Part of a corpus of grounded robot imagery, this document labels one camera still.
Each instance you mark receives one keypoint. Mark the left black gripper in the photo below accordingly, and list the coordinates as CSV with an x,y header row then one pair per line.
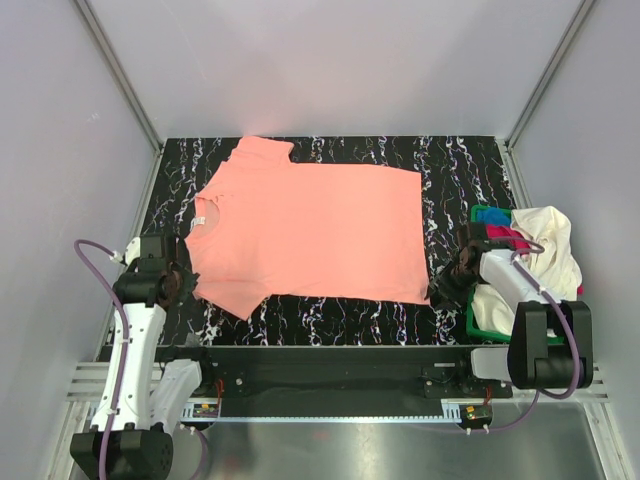
x,y
188,285

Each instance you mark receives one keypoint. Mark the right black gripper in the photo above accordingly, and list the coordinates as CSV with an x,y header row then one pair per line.
x,y
453,299

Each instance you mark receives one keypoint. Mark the salmon pink t-shirt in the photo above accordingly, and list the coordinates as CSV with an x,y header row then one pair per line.
x,y
265,225

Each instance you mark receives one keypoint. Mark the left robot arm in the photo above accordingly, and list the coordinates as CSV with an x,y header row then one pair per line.
x,y
131,433

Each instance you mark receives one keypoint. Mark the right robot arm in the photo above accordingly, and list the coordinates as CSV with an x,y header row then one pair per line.
x,y
551,345

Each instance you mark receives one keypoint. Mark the green plastic basket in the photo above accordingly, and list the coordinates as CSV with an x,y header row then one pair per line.
x,y
471,326

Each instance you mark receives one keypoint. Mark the magenta t-shirt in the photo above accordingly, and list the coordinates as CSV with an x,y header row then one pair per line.
x,y
506,234

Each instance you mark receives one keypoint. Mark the blue t-shirt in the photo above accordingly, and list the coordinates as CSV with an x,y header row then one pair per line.
x,y
493,216

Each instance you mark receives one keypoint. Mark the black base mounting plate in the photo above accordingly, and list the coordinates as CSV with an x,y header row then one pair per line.
x,y
342,375

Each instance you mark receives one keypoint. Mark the cream white t-shirt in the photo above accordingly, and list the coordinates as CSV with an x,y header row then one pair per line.
x,y
555,267

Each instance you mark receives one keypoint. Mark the left small controller board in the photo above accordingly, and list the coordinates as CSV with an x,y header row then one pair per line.
x,y
206,410

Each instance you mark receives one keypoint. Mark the small controller board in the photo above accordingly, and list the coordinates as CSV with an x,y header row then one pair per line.
x,y
481,413
206,410

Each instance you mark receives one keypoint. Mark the right small controller board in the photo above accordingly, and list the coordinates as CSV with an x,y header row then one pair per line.
x,y
481,413

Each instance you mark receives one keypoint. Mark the slotted cable duct rail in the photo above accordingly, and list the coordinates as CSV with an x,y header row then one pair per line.
x,y
429,412

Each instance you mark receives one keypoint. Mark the left aluminium frame post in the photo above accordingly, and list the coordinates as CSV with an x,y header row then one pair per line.
x,y
106,49

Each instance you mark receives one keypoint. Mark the aluminium frame post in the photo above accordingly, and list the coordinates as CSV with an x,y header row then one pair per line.
x,y
106,49
553,65

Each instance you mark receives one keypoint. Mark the right aluminium frame post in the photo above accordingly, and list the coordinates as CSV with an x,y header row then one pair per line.
x,y
553,65

